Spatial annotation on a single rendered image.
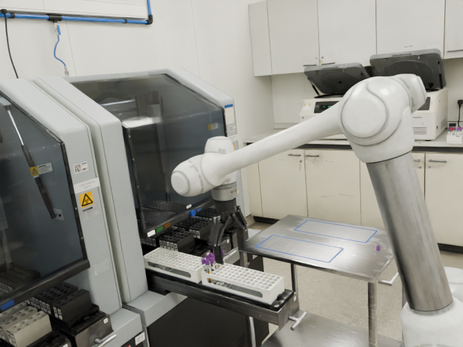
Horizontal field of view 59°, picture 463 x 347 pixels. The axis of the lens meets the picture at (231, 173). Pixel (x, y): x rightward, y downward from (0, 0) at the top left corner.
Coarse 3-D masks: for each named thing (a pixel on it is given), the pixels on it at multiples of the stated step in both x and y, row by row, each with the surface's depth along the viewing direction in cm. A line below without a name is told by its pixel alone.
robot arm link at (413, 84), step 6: (396, 78) 98; (402, 78) 99; (408, 78) 98; (414, 78) 98; (420, 78) 99; (402, 84) 96; (408, 84) 98; (414, 84) 97; (420, 84) 98; (408, 90) 97; (414, 90) 97; (420, 90) 97; (414, 96) 97; (420, 96) 97; (426, 96) 99; (414, 102) 98; (420, 102) 98; (414, 108) 99
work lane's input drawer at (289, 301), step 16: (176, 288) 157; (192, 288) 151; (208, 288) 148; (224, 304) 144; (240, 304) 139; (256, 304) 136; (272, 304) 133; (288, 304) 136; (272, 320) 132; (288, 320) 136
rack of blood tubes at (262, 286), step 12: (228, 264) 153; (204, 276) 149; (216, 276) 145; (228, 276) 144; (240, 276) 143; (252, 276) 142; (264, 276) 142; (276, 276) 141; (216, 288) 146; (228, 288) 143; (240, 288) 146; (252, 288) 136; (264, 288) 134; (276, 288) 136; (264, 300) 134
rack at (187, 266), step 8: (160, 248) 174; (144, 256) 168; (152, 256) 167; (160, 256) 167; (168, 256) 166; (176, 256) 165; (184, 256) 164; (192, 256) 163; (144, 264) 168; (152, 264) 168; (160, 264) 167; (168, 264) 159; (176, 264) 159; (184, 264) 157; (192, 264) 156; (200, 264) 156; (168, 272) 160; (176, 272) 164; (184, 272) 163; (192, 272) 152; (192, 280) 153
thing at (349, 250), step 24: (288, 216) 209; (264, 240) 182; (288, 240) 180; (312, 240) 177; (336, 240) 175; (360, 240) 172; (384, 240) 170; (240, 264) 180; (312, 264) 156; (336, 264) 154; (360, 264) 152; (384, 264) 150; (288, 336) 200; (312, 336) 198; (336, 336) 196; (360, 336) 195; (384, 336) 193
